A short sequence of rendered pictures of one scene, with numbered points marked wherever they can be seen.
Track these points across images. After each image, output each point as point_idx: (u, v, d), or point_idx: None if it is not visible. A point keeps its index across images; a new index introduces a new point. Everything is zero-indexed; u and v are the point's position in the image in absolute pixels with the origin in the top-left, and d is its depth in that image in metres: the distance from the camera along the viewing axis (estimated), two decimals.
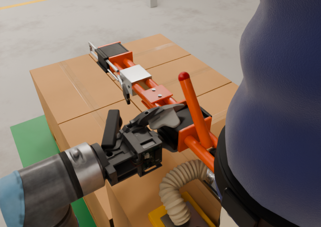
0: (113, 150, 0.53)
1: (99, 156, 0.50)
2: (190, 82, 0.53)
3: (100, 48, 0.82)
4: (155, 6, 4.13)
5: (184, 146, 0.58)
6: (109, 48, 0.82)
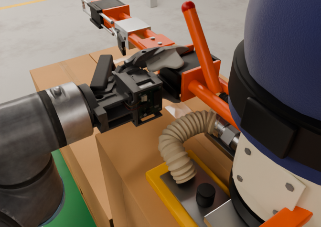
0: (104, 93, 0.44)
1: (86, 95, 0.41)
2: (196, 13, 0.45)
3: (93, 2, 0.74)
4: (155, 6, 4.13)
5: (187, 94, 0.49)
6: (103, 2, 0.74)
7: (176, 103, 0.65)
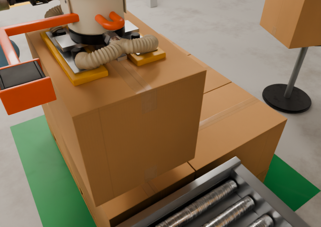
0: None
1: None
2: None
3: None
4: (155, 6, 4.13)
5: None
6: None
7: None
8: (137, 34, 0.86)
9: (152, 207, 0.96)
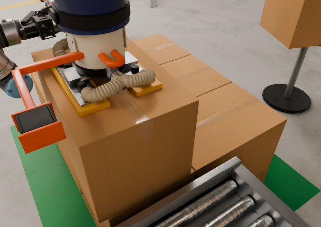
0: (26, 24, 1.00)
1: (16, 23, 0.96)
2: None
3: None
4: (155, 6, 4.13)
5: None
6: None
7: None
8: (136, 66, 0.95)
9: (152, 207, 0.96)
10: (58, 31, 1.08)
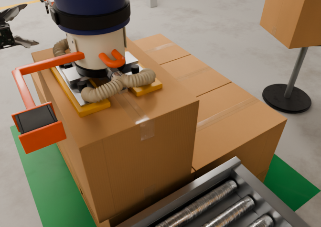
0: None
1: None
2: None
3: None
4: (155, 6, 4.13)
5: None
6: None
7: None
8: (136, 66, 0.95)
9: (152, 207, 0.96)
10: (17, 44, 1.03)
